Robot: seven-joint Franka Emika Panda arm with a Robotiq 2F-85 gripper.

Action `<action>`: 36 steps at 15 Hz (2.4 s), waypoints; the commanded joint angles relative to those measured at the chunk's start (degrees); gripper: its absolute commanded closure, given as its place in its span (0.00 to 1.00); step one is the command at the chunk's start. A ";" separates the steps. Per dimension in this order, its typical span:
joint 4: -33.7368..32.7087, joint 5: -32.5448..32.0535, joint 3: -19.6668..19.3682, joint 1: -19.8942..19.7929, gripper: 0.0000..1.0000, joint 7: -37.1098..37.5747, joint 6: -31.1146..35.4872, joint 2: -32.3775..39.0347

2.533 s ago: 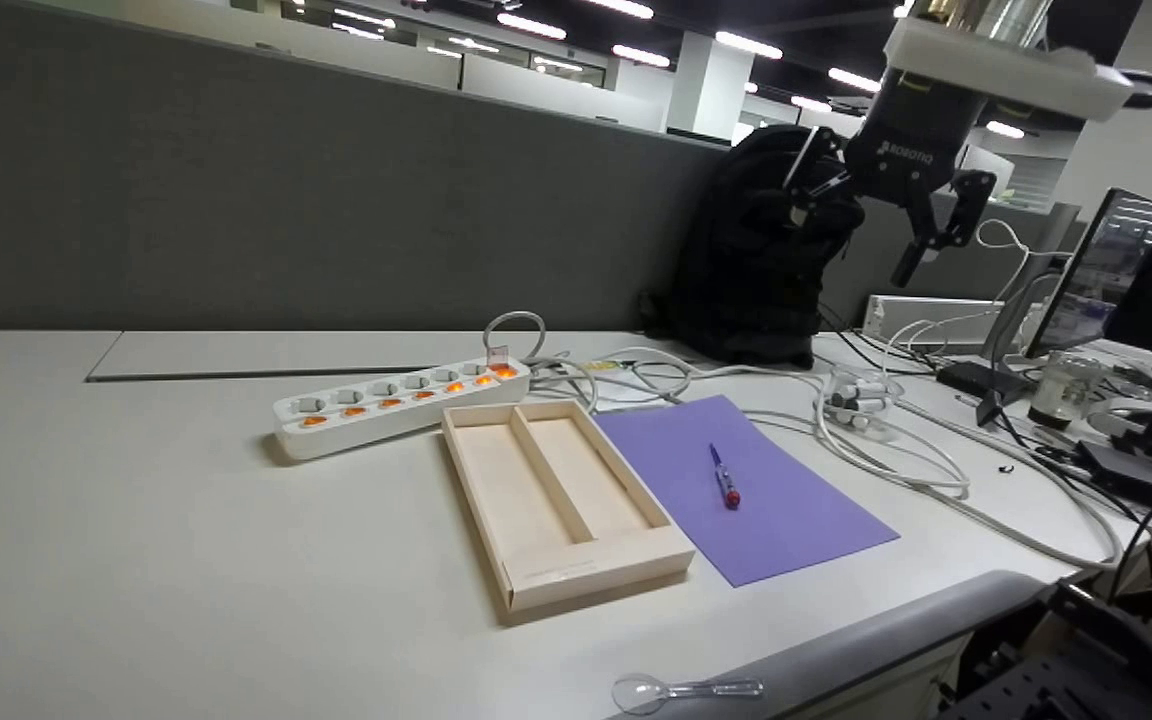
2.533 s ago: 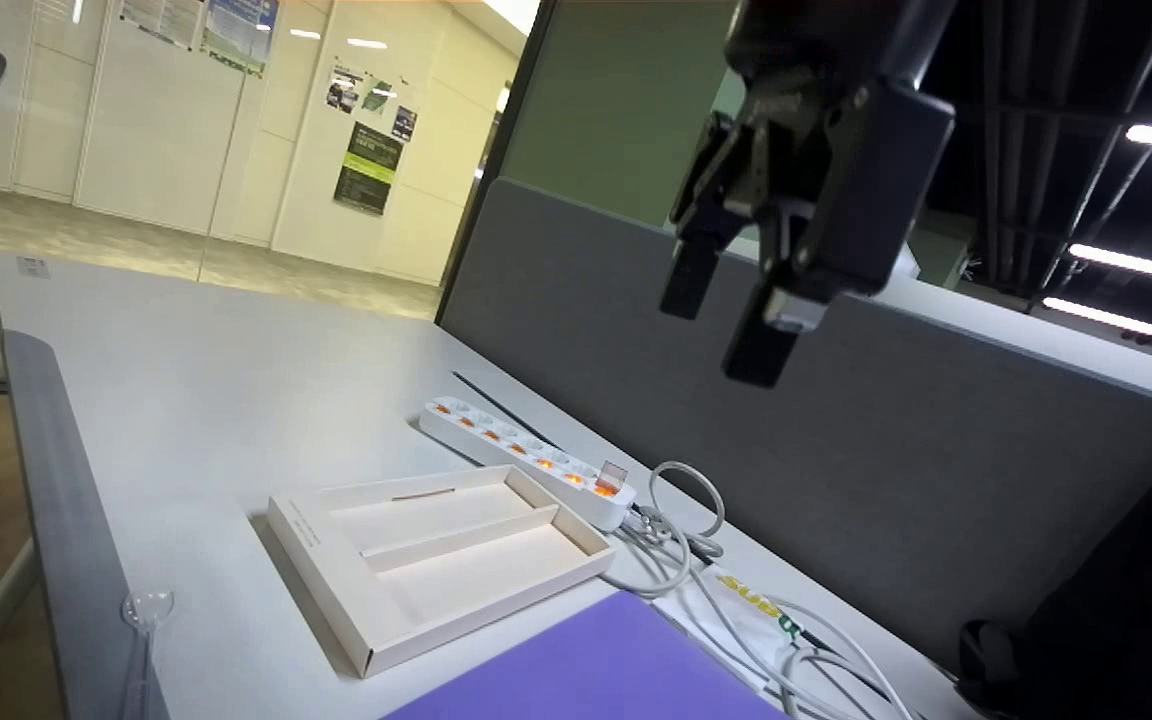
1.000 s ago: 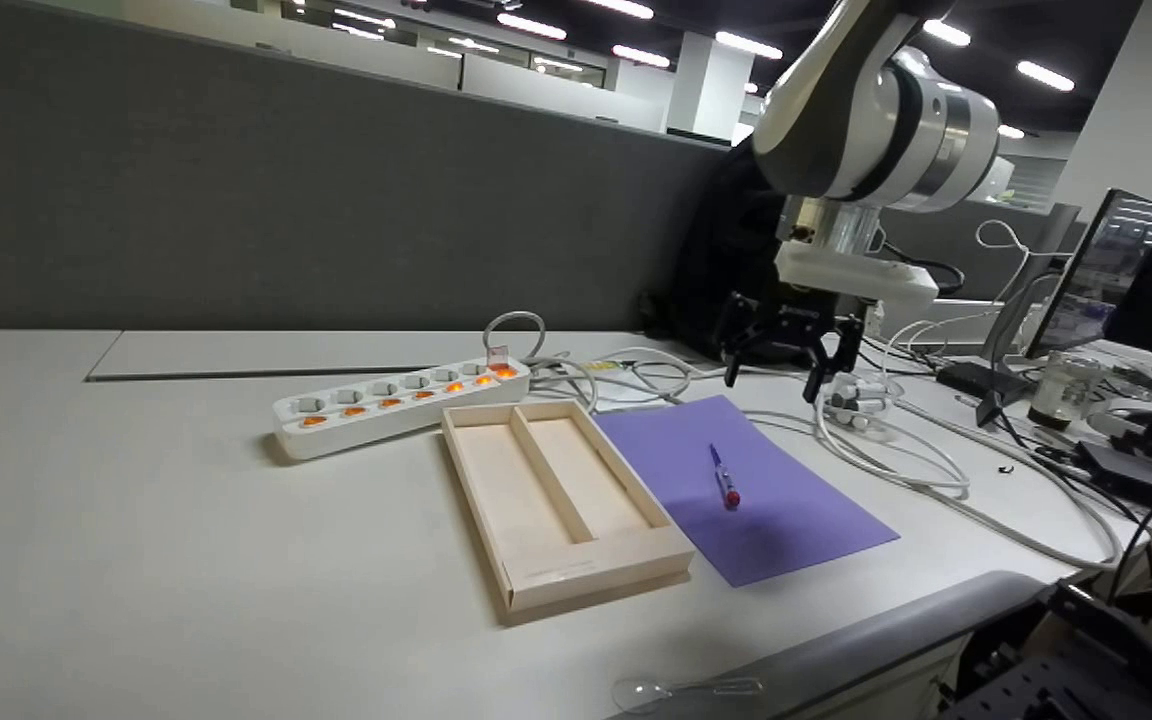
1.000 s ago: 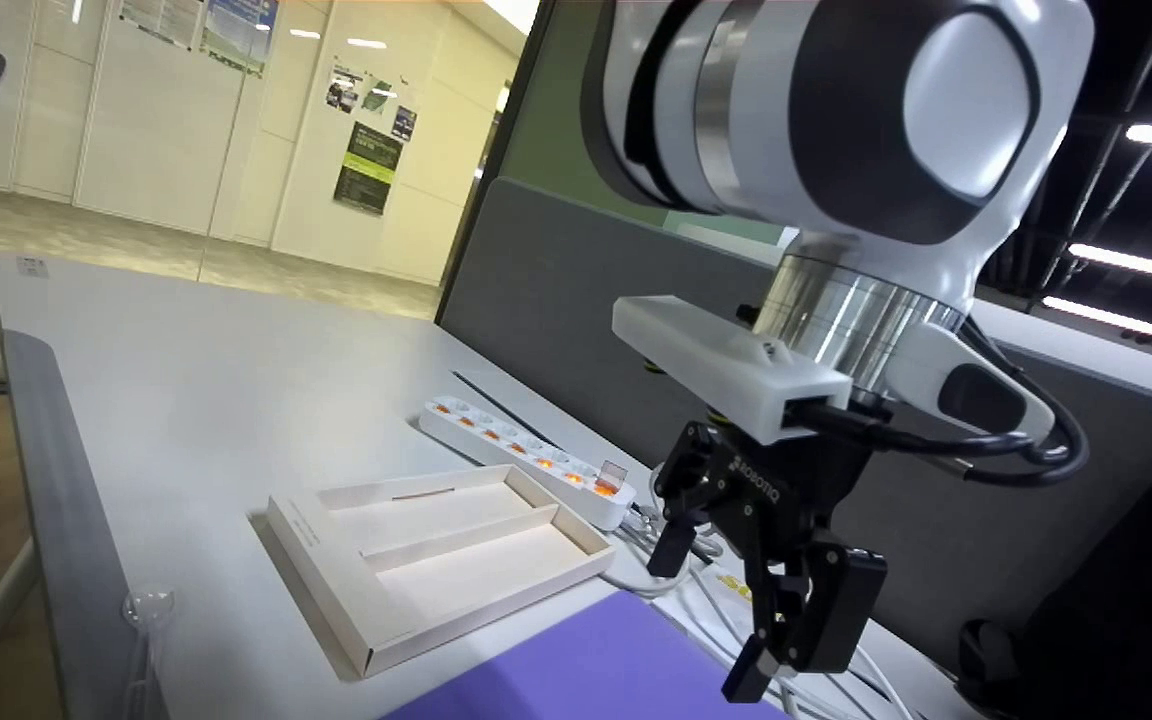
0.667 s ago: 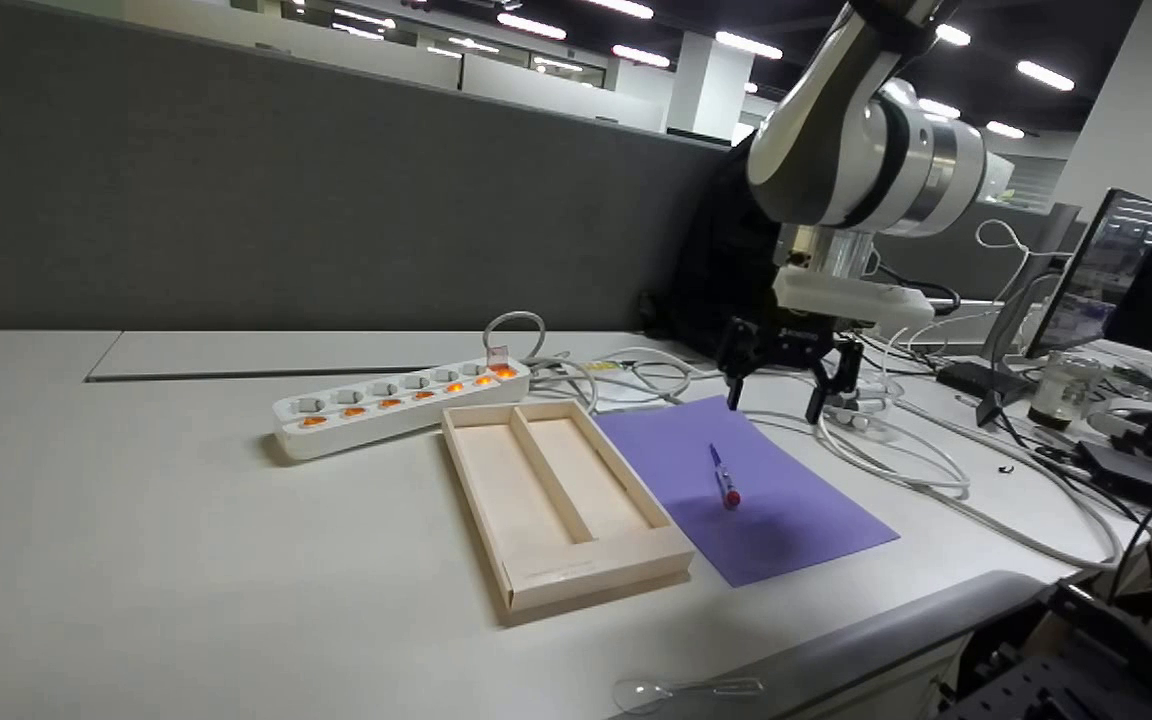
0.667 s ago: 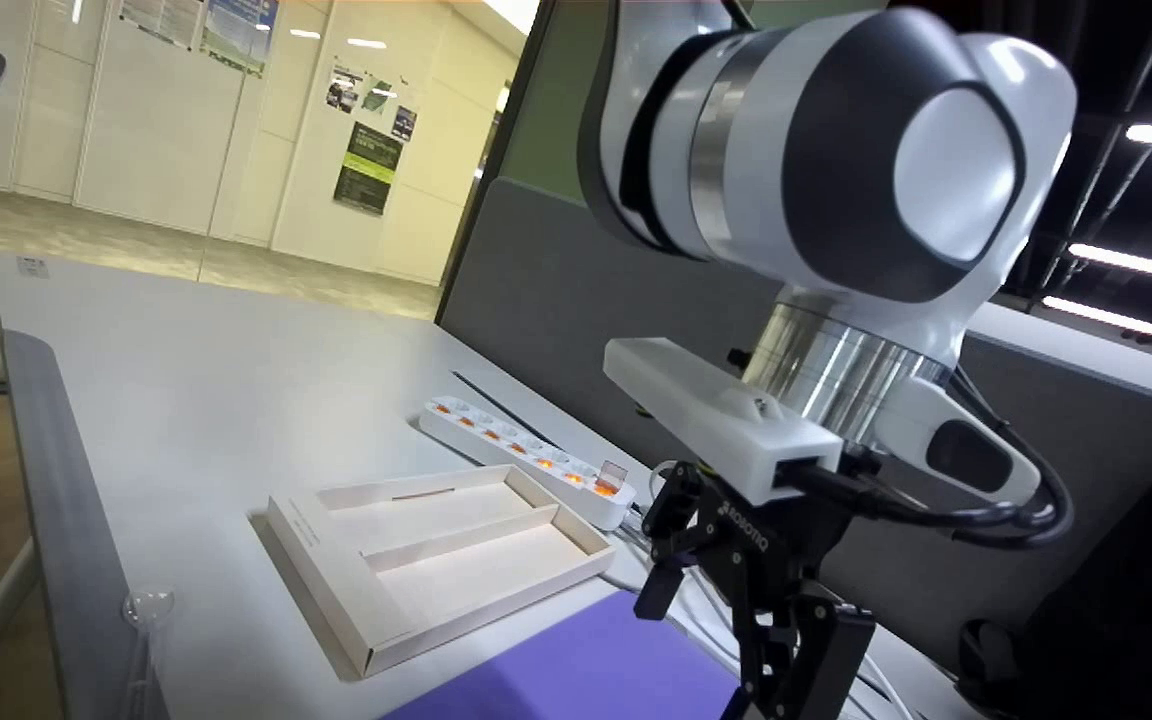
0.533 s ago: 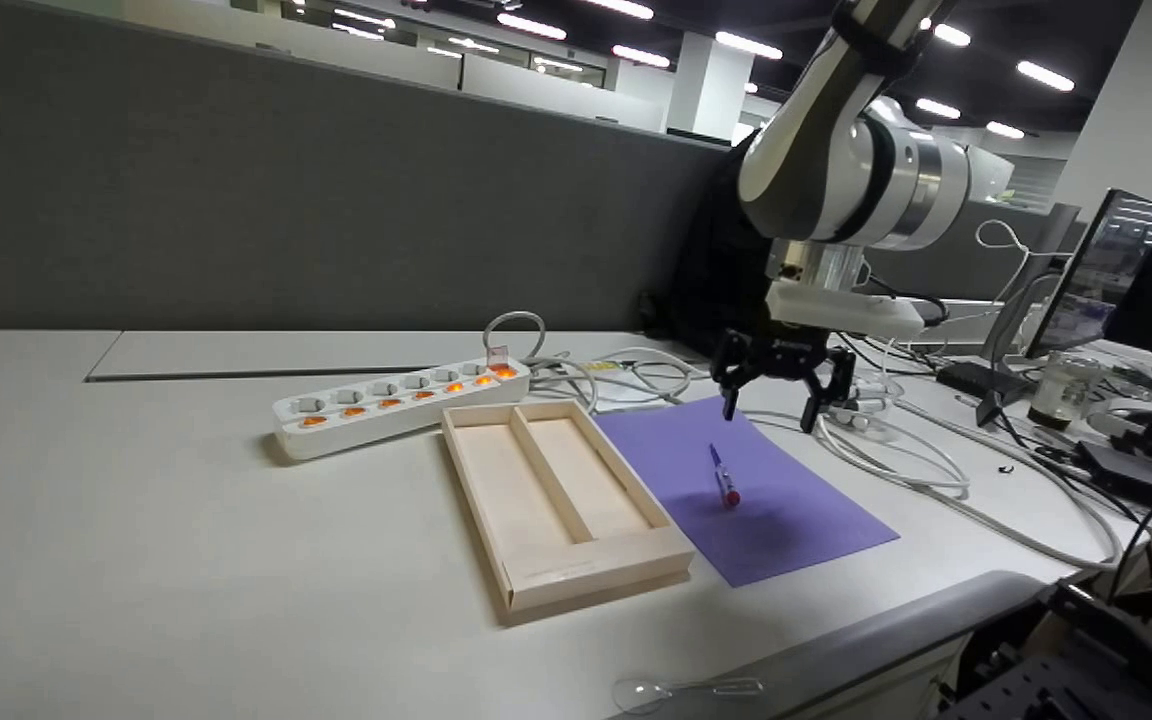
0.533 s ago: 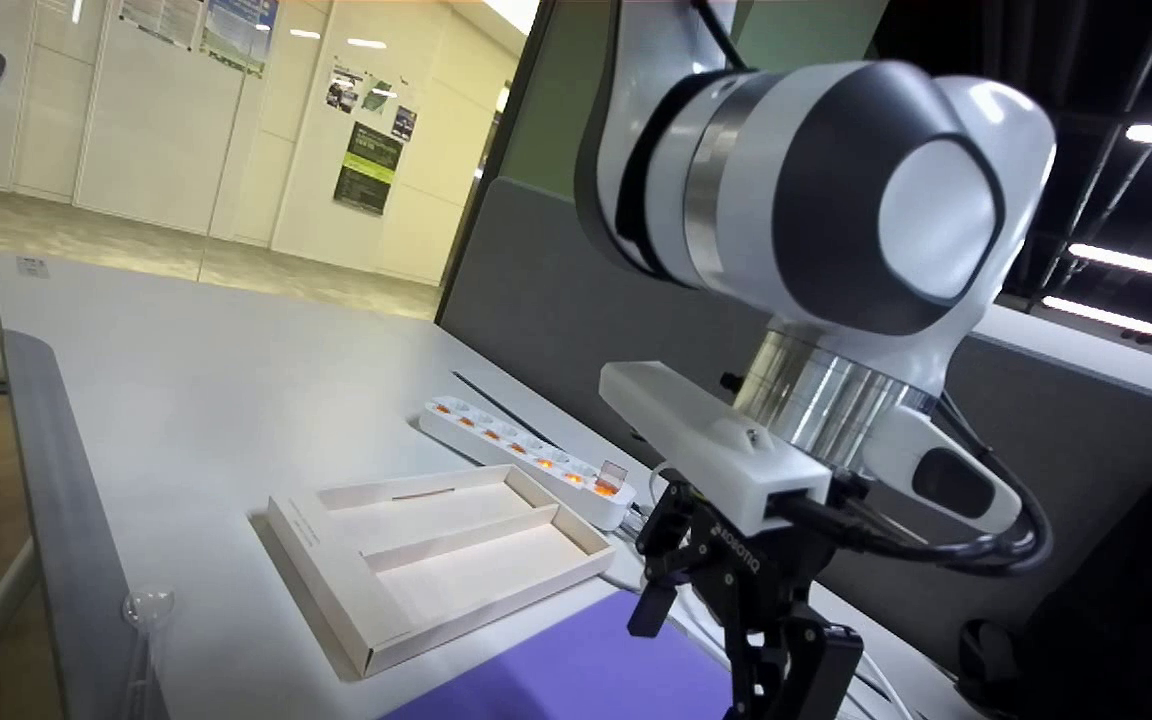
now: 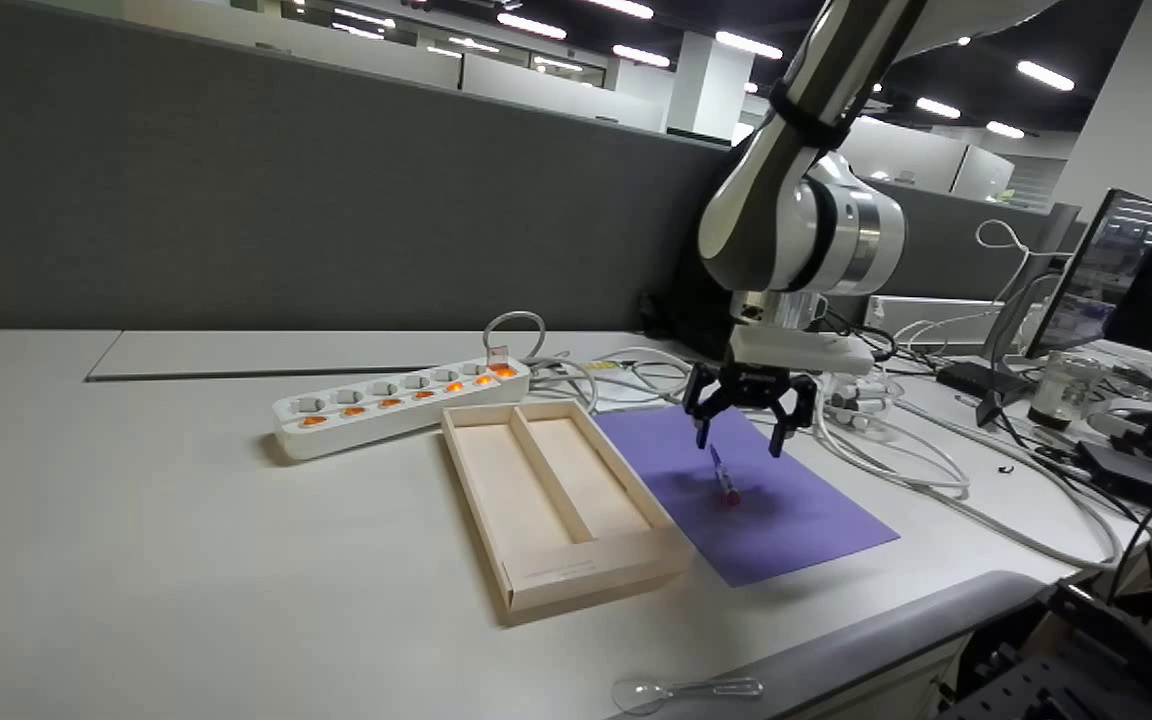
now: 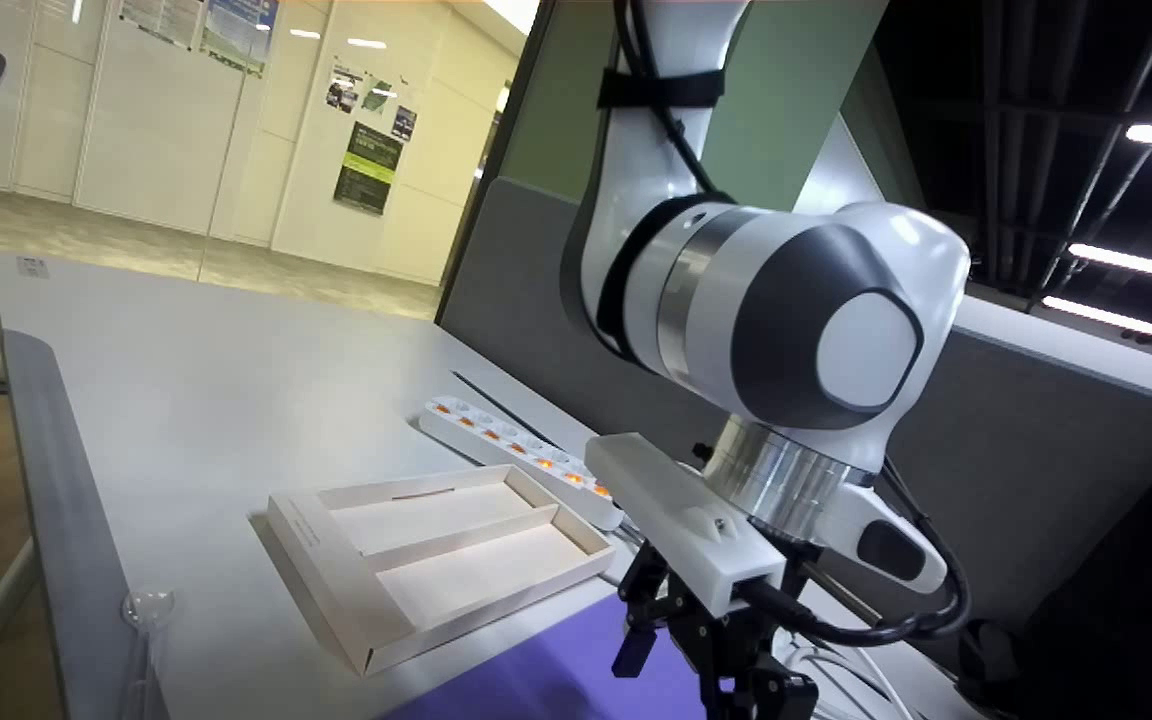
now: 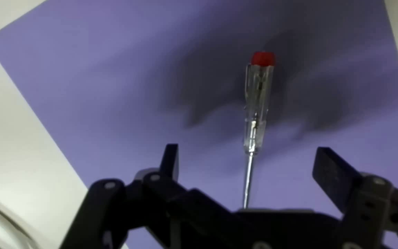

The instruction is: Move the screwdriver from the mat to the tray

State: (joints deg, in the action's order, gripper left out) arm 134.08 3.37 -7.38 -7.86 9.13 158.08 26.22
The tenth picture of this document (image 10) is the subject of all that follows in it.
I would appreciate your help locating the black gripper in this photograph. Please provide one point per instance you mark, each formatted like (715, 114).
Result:
(737, 660)

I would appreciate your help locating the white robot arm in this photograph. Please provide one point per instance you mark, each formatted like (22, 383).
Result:
(791, 304)

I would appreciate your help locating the purple mat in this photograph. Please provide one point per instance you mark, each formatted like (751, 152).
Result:
(563, 681)

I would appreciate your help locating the wooden divided tray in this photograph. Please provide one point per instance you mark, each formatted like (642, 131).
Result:
(471, 565)

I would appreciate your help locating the white power strip orange switches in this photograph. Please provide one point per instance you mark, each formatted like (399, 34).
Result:
(497, 441)

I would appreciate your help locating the black office chair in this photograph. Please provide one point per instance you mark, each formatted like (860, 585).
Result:
(1120, 601)

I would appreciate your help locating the white table leg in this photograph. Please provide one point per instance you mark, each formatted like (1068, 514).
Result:
(3, 594)

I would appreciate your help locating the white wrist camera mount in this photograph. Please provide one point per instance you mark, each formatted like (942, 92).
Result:
(682, 514)

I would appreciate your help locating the green black wall poster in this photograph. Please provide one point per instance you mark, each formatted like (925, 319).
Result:
(364, 164)

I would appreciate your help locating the small wall notice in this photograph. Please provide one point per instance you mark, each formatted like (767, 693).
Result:
(401, 123)
(343, 92)

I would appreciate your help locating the large wall poster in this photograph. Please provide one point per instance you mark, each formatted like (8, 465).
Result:
(237, 30)

